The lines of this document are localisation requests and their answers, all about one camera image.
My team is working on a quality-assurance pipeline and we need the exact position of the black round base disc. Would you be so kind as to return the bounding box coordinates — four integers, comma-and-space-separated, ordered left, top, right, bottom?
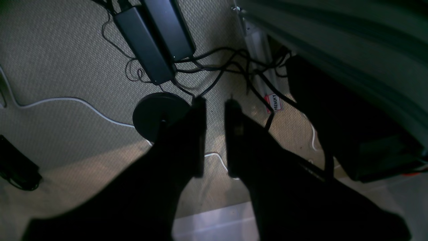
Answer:
132, 92, 191, 142

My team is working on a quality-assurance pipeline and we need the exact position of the aluminium table leg post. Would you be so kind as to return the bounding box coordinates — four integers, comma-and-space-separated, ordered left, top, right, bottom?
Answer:
231, 4, 275, 100

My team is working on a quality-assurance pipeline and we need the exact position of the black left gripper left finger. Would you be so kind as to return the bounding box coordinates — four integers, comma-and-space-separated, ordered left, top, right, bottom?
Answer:
22, 97, 206, 241

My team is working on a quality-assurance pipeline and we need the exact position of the black cable bundle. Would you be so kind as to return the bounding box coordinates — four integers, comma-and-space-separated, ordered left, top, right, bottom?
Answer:
100, 10, 301, 131

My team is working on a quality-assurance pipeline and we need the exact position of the white cable on floor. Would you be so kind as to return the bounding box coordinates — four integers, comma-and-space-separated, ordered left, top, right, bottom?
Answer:
0, 65, 239, 180

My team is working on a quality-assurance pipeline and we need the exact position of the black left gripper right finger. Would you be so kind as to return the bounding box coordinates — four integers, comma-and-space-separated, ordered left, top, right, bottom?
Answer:
225, 99, 412, 241

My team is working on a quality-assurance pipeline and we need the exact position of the black power adapter brick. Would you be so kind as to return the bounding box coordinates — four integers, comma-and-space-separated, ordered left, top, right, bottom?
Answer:
114, 5, 176, 85

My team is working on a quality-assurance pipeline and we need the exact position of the white label tag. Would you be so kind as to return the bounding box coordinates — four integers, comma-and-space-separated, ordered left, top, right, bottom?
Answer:
265, 94, 283, 112

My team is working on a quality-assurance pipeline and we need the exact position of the black object floor left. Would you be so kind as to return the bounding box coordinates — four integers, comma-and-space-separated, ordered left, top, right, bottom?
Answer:
0, 135, 42, 191

